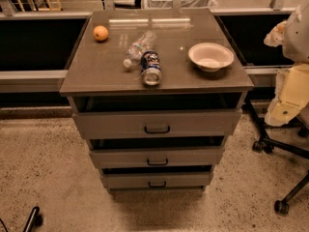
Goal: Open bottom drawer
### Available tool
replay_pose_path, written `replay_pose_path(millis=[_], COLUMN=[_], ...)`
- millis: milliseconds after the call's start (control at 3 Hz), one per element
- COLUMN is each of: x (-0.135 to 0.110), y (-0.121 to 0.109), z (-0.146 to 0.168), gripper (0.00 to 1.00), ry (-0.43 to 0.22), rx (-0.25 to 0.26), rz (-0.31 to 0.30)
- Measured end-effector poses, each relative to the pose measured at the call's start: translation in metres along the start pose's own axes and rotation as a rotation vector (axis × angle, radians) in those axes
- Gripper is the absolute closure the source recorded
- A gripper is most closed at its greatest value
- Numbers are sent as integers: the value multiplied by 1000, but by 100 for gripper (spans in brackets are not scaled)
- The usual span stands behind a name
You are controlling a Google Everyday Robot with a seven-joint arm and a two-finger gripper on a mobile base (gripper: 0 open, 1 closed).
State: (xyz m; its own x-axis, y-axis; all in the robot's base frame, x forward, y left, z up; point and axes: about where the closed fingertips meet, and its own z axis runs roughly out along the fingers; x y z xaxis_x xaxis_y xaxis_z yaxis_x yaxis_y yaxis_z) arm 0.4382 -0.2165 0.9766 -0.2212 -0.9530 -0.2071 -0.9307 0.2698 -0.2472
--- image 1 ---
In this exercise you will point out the grey bottom drawer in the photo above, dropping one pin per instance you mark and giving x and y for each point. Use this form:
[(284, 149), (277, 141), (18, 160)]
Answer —
[(156, 181)]

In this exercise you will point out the grey drawer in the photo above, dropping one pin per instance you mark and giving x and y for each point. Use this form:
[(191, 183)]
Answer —
[(133, 158), (147, 124), (156, 181)]

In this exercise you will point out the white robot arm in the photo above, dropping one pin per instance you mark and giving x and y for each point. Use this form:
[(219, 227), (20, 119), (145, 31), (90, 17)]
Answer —
[(292, 85)]

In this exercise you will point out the grey drawer cabinet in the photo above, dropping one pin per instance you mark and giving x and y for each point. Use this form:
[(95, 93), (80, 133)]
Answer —
[(98, 81)]

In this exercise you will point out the grey top drawer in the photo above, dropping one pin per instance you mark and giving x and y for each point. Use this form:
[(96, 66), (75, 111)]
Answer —
[(147, 124)]

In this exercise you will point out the grey middle drawer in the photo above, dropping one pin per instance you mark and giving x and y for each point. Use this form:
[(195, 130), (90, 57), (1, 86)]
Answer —
[(133, 158)]

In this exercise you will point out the blue soda can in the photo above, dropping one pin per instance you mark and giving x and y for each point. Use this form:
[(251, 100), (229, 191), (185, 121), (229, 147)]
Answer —
[(150, 68)]

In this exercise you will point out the clear plastic water bottle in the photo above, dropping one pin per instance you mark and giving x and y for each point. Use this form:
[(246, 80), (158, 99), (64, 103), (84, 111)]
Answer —
[(135, 51)]

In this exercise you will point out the white paper bowl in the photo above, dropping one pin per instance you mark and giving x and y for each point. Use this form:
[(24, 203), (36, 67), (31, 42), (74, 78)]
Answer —
[(210, 57)]

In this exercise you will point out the orange fruit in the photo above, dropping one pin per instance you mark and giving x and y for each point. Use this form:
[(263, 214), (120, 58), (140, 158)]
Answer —
[(100, 33)]

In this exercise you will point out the black chair leg with caster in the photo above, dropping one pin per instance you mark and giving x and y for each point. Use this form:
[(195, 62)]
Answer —
[(34, 220)]

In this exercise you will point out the wire mesh basket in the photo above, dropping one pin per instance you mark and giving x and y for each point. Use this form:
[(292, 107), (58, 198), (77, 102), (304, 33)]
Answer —
[(186, 4)]

